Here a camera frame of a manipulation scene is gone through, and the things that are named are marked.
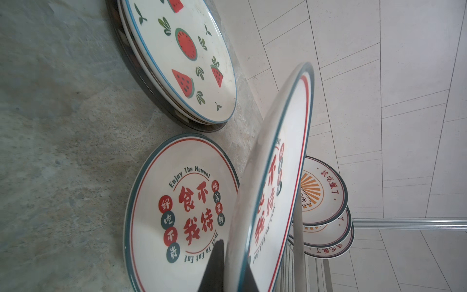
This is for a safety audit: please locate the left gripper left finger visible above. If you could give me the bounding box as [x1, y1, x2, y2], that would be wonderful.
[198, 240, 225, 292]

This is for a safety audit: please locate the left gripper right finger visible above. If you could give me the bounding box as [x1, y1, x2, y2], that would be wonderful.
[242, 264, 259, 292]

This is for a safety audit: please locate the white red rim plate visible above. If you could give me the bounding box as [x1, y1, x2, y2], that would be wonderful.
[224, 62, 314, 292]

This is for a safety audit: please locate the white plate fruit pattern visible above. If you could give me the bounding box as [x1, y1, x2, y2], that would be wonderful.
[117, 0, 237, 125]

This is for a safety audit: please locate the dark striped rim plate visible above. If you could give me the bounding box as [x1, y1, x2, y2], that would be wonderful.
[105, 0, 227, 133]

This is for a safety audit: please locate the brown patterned plate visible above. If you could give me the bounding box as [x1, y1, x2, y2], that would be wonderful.
[302, 208, 352, 248]

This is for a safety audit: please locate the white red patterned plate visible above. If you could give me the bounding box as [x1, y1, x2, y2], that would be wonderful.
[300, 156, 349, 227]

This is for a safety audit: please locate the right aluminium corner profile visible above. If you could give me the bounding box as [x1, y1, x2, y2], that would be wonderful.
[353, 218, 467, 231]

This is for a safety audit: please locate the metal wire dish rack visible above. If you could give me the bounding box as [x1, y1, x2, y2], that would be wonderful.
[273, 182, 334, 292]

